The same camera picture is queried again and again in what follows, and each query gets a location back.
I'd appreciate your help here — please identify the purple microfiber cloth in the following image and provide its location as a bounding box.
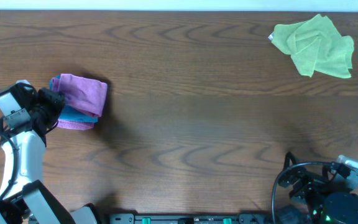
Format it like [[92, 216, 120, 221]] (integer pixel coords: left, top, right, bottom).
[[50, 73, 108, 118]]

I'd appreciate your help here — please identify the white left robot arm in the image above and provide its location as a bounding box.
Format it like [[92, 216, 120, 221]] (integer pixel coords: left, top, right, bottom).
[[0, 83, 101, 224]]

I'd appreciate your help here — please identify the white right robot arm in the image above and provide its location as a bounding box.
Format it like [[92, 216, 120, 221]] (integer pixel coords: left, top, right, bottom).
[[271, 152, 358, 224]]

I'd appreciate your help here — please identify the folded purple cloth under blue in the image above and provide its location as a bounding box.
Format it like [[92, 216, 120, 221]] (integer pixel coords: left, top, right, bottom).
[[57, 119, 94, 131]]

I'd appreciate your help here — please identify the green microfiber cloth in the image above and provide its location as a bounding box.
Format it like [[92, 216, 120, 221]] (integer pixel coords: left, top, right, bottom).
[[268, 14, 354, 79]]

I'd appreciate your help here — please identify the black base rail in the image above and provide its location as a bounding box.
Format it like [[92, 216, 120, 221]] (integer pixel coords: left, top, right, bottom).
[[107, 213, 273, 224]]

